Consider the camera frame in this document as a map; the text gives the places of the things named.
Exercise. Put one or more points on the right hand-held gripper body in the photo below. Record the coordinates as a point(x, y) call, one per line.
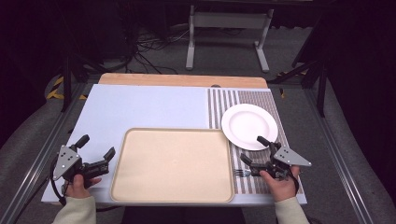
point(288, 158)

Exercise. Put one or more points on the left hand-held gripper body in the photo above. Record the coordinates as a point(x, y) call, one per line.
point(66, 161)

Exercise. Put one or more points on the silver fork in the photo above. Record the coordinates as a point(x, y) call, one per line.
point(241, 173)

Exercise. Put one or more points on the person's left hand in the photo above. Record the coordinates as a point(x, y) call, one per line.
point(77, 187)

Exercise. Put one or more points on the person's right hand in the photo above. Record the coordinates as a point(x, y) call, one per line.
point(280, 187)

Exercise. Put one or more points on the white round plate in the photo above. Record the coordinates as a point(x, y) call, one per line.
point(247, 124)

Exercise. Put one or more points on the striped woven placemat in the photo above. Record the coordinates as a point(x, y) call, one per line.
point(227, 99)

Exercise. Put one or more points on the yellow black floor tape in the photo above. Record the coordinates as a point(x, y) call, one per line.
point(57, 90)

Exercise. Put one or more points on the light blue table mat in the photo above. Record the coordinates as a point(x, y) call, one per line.
point(140, 105)

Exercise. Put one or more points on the black metal stand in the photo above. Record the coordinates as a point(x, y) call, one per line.
point(314, 74)
point(67, 84)

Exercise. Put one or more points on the beige rectangular tray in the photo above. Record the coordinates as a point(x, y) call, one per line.
point(172, 166)

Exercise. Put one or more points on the person's dark legs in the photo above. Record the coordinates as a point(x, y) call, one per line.
point(183, 216)

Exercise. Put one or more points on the wooden table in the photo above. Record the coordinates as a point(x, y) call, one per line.
point(174, 80)

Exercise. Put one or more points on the white metal stand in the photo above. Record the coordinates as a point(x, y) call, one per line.
point(229, 20)

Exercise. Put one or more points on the aluminium frame rail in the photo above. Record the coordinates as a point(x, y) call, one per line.
point(29, 174)
point(337, 155)

